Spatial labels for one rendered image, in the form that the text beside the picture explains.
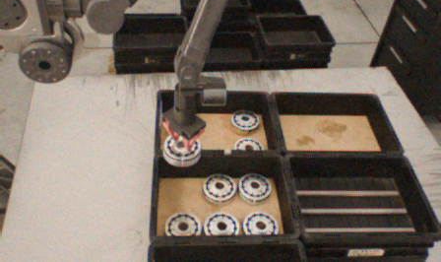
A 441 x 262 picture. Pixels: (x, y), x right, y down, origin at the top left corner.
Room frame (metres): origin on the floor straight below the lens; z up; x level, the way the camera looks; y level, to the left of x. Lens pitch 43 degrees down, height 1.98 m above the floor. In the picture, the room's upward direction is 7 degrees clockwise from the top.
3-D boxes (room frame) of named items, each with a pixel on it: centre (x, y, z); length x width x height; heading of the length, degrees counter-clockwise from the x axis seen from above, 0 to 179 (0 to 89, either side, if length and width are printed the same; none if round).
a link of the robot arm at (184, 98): (0.87, 0.10, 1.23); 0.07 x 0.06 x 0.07; 103
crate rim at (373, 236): (0.87, -0.41, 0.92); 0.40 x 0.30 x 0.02; 99
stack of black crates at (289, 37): (2.28, -0.33, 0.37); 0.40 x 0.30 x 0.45; 104
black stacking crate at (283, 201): (0.81, -0.02, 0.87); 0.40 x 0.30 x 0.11; 99
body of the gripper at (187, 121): (0.87, 0.10, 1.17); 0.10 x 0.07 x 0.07; 53
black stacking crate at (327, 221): (0.87, -0.41, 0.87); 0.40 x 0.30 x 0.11; 99
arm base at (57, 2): (0.87, 0.38, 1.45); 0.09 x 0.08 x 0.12; 14
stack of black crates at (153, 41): (2.08, 0.44, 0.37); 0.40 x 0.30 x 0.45; 104
